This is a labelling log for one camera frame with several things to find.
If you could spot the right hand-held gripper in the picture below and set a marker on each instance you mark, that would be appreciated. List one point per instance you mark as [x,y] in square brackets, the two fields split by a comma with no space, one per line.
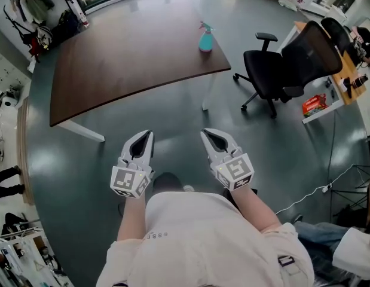
[235,172]

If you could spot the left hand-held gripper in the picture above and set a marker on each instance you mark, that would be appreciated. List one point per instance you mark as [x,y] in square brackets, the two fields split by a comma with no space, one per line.
[123,179]

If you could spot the teal spray bottle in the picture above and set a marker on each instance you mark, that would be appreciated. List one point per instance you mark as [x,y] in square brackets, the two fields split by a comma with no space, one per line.
[206,42]

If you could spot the person's right forearm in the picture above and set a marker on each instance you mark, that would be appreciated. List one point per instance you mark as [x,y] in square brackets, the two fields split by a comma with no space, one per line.
[253,208]

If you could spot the person's left forearm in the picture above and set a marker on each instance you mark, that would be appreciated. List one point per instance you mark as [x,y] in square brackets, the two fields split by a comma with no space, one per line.
[132,220]

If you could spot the person's black trousers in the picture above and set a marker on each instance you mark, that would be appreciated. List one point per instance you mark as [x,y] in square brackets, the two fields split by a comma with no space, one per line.
[166,184]

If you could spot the person's white right shoe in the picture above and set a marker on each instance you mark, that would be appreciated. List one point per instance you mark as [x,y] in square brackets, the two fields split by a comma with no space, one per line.
[188,188]

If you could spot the dark brown wooden table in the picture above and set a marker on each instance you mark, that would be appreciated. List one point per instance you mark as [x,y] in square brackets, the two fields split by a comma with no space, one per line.
[128,61]

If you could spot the person's cream shirt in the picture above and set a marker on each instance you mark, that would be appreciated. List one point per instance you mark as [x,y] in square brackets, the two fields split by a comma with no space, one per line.
[202,244]

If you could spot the red snack packet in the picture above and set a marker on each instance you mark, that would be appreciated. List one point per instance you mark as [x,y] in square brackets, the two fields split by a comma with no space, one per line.
[314,105]

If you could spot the white power strip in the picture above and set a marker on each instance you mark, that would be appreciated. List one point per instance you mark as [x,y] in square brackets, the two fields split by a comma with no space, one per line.
[327,187]

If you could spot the black mesh office chair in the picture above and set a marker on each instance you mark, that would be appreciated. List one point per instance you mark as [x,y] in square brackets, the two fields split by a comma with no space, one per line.
[307,58]

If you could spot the white round appliance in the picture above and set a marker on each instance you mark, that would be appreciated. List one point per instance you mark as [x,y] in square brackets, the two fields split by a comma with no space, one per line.
[9,102]

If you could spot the white bottle with red cap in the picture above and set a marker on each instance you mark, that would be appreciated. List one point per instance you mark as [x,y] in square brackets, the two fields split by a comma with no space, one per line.
[84,19]

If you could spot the pile of dark bags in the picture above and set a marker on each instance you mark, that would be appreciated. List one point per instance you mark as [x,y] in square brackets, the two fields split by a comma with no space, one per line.
[57,30]

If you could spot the light wooden desk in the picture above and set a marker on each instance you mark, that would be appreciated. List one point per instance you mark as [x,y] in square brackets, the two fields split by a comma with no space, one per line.
[349,76]

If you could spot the black tripod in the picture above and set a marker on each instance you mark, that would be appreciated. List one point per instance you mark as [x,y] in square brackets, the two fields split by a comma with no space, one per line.
[364,187]

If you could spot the grey locker cabinet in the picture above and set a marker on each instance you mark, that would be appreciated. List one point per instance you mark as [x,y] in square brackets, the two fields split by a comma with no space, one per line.
[8,67]

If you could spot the white cluttered shelf rack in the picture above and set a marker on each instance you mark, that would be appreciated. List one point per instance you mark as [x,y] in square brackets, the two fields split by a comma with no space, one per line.
[20,259]

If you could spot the black camera with lens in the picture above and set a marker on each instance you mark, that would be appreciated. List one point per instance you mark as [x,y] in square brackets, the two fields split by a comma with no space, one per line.
[356,84]

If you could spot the rail of hanging clothes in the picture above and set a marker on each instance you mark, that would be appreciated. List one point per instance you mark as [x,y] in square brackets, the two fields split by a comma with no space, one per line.
[35,3]

